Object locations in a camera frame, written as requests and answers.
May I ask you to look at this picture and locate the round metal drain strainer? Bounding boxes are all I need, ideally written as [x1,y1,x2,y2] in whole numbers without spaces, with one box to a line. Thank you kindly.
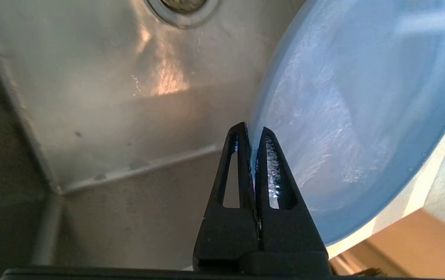
[146,0,222,29]

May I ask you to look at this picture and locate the brown cardboard box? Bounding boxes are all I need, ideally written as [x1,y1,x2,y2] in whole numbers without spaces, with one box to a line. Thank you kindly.
[329,208,445,277]

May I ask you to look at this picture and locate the stainless steel sink basin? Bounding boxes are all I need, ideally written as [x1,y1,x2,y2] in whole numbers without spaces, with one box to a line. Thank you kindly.
[0,0,308,270]

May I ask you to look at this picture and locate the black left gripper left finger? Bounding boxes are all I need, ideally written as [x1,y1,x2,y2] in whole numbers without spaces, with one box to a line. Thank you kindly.
[193,122,261,272]

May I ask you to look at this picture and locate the blue plate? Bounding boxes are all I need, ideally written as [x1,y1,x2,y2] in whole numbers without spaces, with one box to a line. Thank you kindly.
[248,0,445,247]

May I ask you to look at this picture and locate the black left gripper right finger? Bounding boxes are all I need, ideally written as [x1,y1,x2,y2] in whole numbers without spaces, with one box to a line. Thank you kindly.
[254,126,329,273]

